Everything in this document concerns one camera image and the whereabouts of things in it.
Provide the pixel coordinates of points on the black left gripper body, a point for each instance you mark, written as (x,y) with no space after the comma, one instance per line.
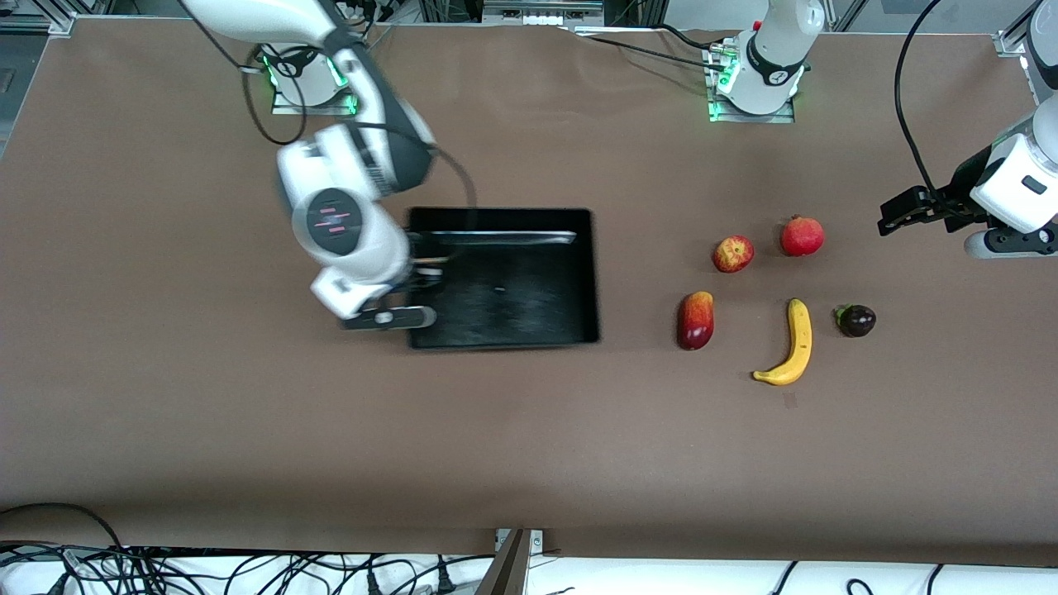
(950,201)

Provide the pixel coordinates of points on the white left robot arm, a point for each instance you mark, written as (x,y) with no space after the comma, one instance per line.
(777,49)

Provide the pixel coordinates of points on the aluminium corner profile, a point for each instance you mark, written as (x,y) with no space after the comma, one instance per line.
(1012,41)

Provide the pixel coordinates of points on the dark grey post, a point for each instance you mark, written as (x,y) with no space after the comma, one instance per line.
(508,570)

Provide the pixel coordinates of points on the yellow banana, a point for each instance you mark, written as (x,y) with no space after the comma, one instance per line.
(798,339)

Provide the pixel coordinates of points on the metal clamp bracket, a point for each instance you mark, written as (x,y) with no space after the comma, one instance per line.
(536,541)

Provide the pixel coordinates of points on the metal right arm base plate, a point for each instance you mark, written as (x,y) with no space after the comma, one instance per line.
(285,106)

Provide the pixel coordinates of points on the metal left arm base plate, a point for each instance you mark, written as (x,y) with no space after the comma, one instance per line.
(744,118)

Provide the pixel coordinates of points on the aluminium frame rack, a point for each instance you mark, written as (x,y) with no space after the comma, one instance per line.
(537,12)

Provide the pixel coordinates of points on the red pomegranate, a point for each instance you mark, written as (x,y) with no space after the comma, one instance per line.
(802,236)

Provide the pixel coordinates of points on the black plastic box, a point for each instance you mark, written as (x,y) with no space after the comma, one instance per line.
(512,297)

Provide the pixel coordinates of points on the red yellow mango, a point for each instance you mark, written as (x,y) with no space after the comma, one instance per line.
(696,320)

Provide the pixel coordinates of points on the red yellow apple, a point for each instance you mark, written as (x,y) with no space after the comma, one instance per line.
(733,254)

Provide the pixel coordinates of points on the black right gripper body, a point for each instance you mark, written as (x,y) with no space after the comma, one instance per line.
(422,273)

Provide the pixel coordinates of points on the dark purple eggplant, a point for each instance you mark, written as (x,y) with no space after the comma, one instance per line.
(856,321)

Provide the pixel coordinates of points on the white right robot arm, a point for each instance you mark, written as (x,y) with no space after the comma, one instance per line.
(355,240)

